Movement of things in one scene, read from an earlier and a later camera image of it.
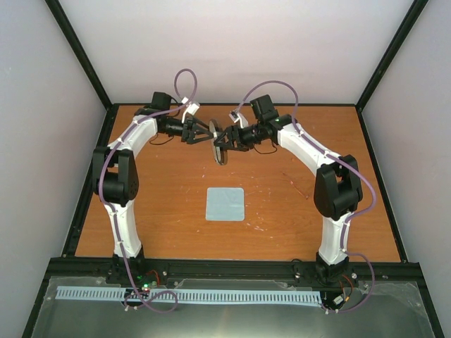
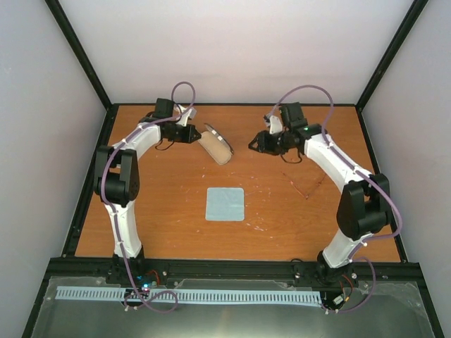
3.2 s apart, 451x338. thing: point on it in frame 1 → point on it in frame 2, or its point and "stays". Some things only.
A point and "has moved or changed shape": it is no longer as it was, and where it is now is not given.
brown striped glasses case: (221, 155) has moved or changed shape
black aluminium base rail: (351, 271) stays
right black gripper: (230, 131) → (263, 146)
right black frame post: (408, 22) stays
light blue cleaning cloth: (225, 204) stays
